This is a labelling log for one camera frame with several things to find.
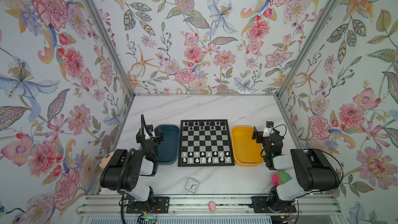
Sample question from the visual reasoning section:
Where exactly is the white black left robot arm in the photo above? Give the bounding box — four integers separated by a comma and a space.
99, 115, 163, 213

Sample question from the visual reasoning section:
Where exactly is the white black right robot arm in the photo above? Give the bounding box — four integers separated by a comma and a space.
251, 127, 343, 213

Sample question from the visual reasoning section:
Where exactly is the black white chess board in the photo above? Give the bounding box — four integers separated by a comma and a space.
177, 119, 235, 168

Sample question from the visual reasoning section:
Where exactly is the teal plastic tray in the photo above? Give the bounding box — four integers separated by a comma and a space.
155, 124, 180, 165

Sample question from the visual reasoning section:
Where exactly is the yellow plastic tray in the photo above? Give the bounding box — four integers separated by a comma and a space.
231, 126, 264, 167

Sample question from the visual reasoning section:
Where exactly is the green pink owl plush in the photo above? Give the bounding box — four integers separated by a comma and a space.
271, 171, 292, 186

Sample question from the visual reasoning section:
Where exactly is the pink faced plush doll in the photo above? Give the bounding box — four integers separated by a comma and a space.
99, 152, 114, 169

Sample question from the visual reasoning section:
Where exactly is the small white square clock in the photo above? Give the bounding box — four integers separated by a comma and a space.
185, 178, 200, 194

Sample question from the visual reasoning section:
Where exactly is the small pink toy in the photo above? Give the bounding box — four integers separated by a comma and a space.
208, 201, 217, 213

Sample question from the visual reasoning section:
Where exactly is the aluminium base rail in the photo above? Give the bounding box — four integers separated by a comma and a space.
76, 194, 341, 217

